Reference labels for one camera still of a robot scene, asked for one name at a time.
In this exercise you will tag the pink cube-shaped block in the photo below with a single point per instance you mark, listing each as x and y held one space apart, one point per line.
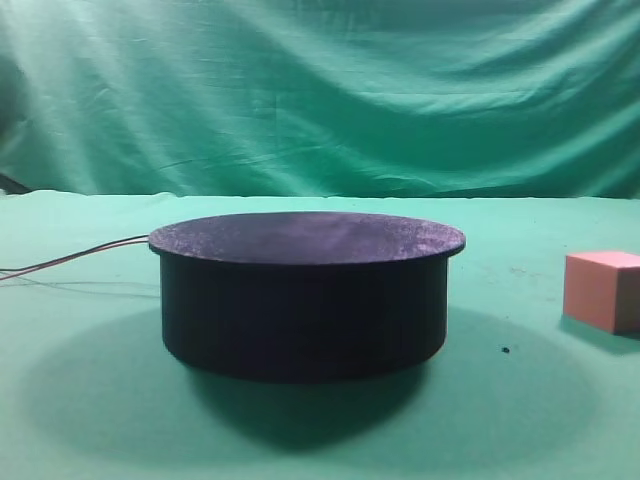
601 289

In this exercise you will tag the black round turntable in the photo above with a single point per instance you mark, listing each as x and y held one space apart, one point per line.
304 297

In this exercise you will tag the green backdrop cloth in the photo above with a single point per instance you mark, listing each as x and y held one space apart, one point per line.
322 98

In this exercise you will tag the green table cloth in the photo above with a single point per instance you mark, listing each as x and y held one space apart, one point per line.
89 392

